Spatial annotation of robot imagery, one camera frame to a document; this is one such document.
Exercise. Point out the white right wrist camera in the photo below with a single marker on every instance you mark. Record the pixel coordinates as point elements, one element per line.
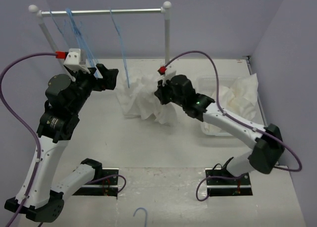
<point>169,74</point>

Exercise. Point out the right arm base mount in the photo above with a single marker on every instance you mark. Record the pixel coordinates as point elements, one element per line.
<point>218,184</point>

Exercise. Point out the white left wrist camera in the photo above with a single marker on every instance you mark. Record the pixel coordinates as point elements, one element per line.
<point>76,60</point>

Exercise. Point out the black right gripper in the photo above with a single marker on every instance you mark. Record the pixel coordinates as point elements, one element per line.
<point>161,91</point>

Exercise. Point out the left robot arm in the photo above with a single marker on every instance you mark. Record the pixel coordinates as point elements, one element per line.
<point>39,199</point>

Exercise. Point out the white clothes rack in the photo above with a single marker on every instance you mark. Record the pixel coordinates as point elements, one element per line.
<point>165,10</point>

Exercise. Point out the blue empty hangers bundle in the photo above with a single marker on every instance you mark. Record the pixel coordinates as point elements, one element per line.
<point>80,39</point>

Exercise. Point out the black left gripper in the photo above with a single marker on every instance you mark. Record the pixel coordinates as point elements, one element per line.
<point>109,76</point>

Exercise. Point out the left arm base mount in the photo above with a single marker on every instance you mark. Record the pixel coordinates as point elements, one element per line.
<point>110,183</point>

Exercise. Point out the white skirt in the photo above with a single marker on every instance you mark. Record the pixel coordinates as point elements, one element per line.
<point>137,99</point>

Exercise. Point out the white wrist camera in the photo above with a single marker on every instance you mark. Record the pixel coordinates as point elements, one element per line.
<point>76,60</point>
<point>169,74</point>

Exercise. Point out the blue single hanger far left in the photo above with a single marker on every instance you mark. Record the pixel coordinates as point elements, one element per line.
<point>56,24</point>

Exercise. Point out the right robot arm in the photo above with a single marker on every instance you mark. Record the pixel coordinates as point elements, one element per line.
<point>264,142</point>

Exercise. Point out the white cloth in bin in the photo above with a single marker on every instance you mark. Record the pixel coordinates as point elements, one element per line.
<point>237,94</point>

